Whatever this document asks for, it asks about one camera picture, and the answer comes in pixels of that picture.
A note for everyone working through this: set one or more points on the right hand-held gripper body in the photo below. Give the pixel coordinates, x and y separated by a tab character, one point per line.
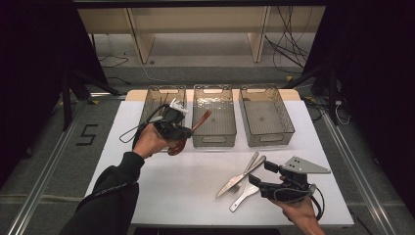
301	166

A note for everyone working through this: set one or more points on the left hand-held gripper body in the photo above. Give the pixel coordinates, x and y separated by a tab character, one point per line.
169	125

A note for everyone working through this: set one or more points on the metal fork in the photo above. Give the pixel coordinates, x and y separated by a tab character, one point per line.
252	162

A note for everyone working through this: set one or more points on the white ceramic spoon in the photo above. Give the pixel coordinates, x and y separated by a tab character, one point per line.
243	196

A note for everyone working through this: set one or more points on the brown wooden spoon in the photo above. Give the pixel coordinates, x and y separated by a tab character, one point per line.
202	119

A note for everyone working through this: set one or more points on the metal knife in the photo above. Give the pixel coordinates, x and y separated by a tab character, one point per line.
235	182

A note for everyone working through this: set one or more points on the clear smoky plastic bin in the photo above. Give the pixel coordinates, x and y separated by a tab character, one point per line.
151	104
266	119
217	125

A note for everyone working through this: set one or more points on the person's left hand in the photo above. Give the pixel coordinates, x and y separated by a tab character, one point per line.
150	142

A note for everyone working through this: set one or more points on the person's right hand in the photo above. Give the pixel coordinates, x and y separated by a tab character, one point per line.
305	215

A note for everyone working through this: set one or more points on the white table sheet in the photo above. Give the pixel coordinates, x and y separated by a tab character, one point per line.
182	189

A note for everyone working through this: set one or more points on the black metal stand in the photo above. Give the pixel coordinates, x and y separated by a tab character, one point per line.
331	94
67	104

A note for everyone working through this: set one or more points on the beige wooden desk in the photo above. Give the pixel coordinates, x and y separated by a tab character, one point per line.
202	19

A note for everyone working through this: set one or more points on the dark curtain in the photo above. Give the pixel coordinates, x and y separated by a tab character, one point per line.
375	81
32	65

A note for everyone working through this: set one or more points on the aluminium floor rail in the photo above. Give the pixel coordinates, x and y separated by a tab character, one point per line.
42	182
359	173

